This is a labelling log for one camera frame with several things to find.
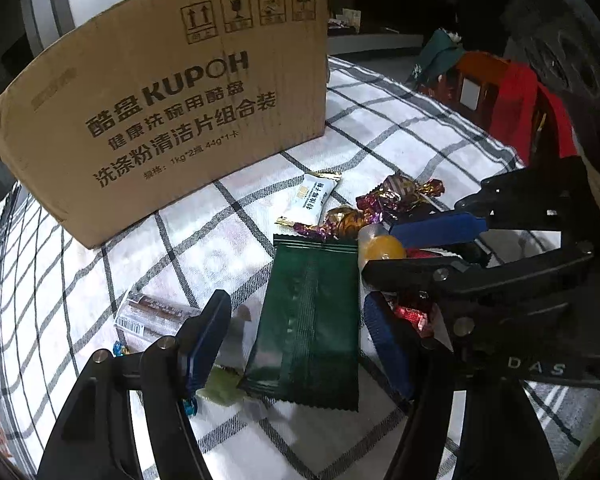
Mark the brown cardboard box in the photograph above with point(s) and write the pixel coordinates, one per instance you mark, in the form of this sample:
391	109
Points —
155	110

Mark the large purple gold wrapped candy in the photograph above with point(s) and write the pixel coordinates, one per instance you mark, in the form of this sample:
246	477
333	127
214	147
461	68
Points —
397	191

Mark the red snack packet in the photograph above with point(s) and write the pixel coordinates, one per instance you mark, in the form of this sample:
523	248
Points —
422	254

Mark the red foil candy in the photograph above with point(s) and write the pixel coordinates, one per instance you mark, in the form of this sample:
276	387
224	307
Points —
414	316

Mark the yellow jelly cup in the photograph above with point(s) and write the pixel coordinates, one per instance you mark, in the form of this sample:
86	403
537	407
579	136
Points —
380	249

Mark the dark green snack packet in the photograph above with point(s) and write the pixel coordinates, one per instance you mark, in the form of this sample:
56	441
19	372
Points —
305	320

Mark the blue foil wrapped candy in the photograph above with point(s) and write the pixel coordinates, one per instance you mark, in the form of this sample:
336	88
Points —
121	350

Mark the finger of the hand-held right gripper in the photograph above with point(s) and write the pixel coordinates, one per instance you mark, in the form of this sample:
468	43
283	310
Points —
420	275
435	229

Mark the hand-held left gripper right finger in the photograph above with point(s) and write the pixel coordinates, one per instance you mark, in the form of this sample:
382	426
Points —
387	345

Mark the red chair with clothes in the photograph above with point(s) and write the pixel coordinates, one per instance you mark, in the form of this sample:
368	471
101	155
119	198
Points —
520	105

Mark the wooden chair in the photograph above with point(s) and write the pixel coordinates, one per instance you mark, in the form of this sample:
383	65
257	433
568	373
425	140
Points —
480	67

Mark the black white checked tablecloth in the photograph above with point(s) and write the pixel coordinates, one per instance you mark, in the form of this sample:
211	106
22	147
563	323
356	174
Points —
405	125

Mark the pale green candy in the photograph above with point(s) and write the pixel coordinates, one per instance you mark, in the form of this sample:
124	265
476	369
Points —
222	385

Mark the white low cabinet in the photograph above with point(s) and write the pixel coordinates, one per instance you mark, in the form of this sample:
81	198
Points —
370	42

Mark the dark green cloth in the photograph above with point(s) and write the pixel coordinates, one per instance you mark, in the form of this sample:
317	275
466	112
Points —
442	52

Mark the white candy packet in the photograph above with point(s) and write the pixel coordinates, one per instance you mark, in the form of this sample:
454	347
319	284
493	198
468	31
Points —
310	197

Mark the brown white bar packet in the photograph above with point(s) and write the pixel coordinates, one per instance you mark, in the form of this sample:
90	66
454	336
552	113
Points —
147	312

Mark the gold candy with purple ends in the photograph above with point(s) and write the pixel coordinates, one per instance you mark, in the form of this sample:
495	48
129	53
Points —
342	221

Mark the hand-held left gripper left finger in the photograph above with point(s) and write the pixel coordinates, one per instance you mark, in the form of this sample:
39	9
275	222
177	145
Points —
205	335

